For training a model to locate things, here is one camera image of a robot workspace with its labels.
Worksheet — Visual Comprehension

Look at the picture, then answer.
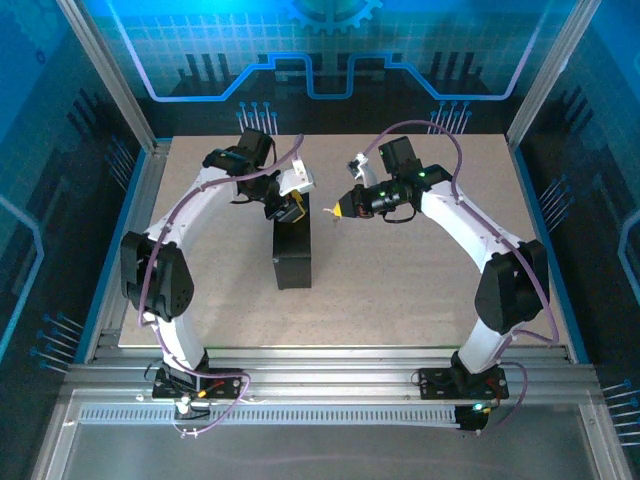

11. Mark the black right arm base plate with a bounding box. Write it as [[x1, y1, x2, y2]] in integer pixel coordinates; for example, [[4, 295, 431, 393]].
[[417, 366, 511, 401]]

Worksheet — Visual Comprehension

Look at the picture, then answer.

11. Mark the black connector box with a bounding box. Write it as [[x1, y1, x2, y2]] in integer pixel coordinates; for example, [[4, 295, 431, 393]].
[[453, 402, 490, 434]]

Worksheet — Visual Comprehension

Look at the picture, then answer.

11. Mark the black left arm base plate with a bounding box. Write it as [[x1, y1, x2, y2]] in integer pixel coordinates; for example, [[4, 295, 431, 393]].
[[151, 367, 247, 401]]

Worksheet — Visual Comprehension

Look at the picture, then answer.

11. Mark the slotted grey cable duct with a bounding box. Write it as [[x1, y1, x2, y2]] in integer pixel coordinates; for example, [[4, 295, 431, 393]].
[[77, 404, 461, 427]]

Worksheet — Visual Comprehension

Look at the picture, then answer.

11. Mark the aluminium frame side rail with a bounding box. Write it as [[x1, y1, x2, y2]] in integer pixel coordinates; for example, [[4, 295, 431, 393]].
[[82, 142, 174, 364]]

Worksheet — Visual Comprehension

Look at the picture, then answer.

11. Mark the white cable connector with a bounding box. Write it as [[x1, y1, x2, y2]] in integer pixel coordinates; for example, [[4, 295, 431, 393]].
[[173, 397, 212, 422]]

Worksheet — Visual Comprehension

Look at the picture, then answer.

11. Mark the starry night print tin box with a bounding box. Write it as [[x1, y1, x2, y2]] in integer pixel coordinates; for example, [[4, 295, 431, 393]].
[[271, 198, 314, 291]]

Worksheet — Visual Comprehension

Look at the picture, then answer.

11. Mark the grey metal shelf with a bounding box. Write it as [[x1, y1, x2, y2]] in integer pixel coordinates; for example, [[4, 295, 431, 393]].
[[29, 389, 634, 480]]

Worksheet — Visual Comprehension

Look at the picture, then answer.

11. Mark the aluminium frame post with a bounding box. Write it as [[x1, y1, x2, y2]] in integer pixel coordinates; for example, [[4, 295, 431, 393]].
[[54, 0, 159, 154], [505, 0, 604, 146]]

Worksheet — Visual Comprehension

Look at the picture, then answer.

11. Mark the aluminium frame cross rail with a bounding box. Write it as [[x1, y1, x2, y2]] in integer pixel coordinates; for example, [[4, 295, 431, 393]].
[[64, 344, 601, 401]]

